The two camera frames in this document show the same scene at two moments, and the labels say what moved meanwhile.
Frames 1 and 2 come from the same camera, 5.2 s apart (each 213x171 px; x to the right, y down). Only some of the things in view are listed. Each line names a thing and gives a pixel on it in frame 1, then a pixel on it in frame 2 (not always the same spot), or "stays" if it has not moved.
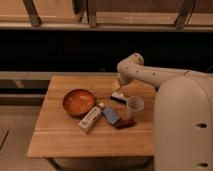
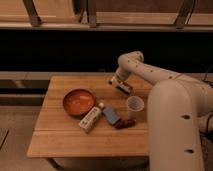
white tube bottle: (88, 121) stays
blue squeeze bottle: (111, 115) stays
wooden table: (95, 116) stays
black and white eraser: (119, 97) to (123, 87)
